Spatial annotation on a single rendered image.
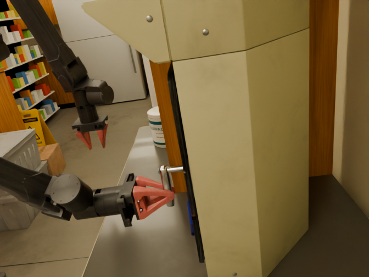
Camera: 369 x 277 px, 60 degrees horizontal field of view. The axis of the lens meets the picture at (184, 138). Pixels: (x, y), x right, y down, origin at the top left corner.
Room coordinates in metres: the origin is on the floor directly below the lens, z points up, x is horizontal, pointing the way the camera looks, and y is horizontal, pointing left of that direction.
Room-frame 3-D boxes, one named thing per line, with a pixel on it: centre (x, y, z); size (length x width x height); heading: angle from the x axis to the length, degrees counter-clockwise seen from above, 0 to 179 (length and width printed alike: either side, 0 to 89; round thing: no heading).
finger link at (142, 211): (0.55, 0.08, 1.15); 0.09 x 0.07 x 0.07; 84
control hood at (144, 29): (0.65, 0.04, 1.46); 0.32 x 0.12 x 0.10; 175
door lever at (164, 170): (0.54, 0.03, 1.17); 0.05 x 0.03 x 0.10; 85
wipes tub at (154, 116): (1.27, 0.07, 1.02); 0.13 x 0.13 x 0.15
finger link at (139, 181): (0.54, 0.08, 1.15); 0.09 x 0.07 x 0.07; 85
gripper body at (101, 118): (0.97, 0.29, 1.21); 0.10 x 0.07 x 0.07; 85
